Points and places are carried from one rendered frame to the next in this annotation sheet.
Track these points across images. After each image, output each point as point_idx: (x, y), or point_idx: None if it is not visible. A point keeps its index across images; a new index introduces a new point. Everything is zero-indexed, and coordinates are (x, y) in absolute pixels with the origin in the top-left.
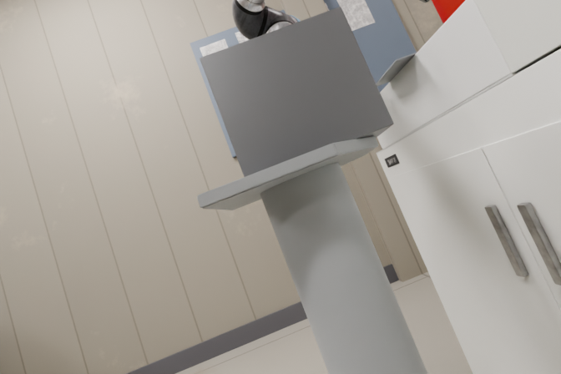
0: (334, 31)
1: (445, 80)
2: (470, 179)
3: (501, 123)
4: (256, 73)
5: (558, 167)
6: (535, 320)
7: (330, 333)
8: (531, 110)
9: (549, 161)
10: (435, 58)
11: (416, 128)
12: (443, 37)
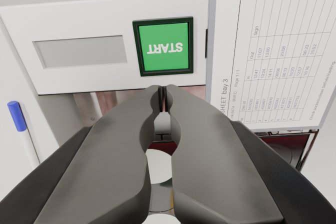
0: None
1: None
2: None
3: None
4: None
5: None
6: None
7: None
8: None
9: None
10: None
11: None
12: None
